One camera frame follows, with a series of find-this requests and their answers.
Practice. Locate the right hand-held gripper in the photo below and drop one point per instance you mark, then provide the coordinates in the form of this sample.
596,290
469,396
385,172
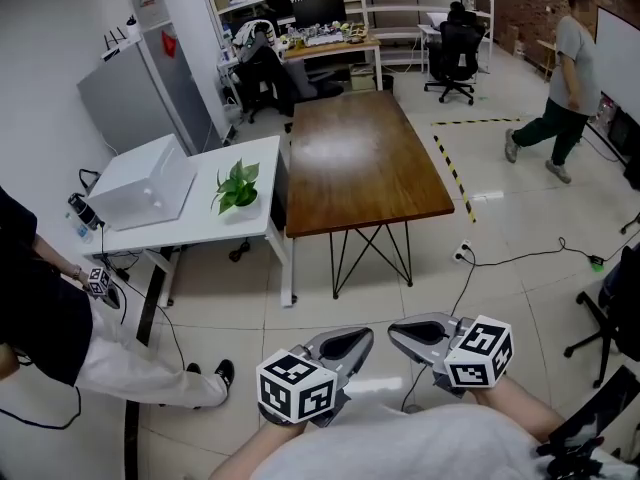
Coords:
480,353

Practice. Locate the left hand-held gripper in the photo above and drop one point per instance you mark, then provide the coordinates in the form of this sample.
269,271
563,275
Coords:
295,388

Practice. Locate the green plant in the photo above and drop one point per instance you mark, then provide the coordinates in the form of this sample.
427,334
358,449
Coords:
239,188

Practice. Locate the person's left forearm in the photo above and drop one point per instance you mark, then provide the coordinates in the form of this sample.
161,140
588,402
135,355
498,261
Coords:
260,448

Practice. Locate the person's right forearm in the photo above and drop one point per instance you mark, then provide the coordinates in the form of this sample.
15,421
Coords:
520,408

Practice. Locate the white power strip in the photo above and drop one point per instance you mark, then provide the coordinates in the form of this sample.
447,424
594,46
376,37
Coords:
463,251

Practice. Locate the person's grey shirt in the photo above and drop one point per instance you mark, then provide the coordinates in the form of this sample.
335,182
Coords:
400,448

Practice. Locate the yellow black floor tape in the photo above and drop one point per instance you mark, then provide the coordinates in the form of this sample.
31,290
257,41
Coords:
452,168

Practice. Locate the brown wooden table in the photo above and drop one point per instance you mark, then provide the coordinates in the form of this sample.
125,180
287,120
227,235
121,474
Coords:
360,168

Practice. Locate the black swivel chair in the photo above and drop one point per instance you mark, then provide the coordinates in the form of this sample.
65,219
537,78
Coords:
610,318

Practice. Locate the white open box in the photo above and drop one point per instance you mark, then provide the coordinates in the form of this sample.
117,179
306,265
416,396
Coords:
142,188

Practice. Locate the cardboard box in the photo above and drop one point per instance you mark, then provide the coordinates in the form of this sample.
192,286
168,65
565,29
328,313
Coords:
362,79

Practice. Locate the grey office chair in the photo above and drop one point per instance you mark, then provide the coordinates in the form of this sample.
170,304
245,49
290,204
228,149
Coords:
315,80

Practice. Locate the black office chair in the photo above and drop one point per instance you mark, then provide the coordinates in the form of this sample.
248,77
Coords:
457,53

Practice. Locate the clear water bottle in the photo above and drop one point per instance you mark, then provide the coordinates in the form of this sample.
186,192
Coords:
80,228

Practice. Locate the chair draped with jackets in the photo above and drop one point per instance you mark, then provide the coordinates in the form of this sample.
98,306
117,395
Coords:
262,63

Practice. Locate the black thermos flask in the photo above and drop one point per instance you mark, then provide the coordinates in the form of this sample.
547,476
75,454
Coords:
86,210

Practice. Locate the wooden top work desk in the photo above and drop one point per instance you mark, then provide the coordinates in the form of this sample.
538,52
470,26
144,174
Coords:
330,48

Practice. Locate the small white desk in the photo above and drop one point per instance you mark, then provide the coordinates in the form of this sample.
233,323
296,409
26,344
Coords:
432,33

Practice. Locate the white shelf rack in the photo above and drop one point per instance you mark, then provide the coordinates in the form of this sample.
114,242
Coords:
425,13

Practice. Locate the grey refrigerator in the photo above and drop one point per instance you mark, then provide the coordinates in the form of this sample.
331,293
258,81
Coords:
145,98

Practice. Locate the white whiteboard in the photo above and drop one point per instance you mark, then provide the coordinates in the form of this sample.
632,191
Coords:
620,63

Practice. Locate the black computer monitor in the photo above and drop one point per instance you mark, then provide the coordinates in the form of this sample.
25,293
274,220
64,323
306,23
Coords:
319,12

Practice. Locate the red sticker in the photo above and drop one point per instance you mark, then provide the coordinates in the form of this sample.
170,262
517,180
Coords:
169,44

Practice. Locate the white wifi router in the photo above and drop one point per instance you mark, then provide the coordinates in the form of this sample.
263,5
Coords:
120,43

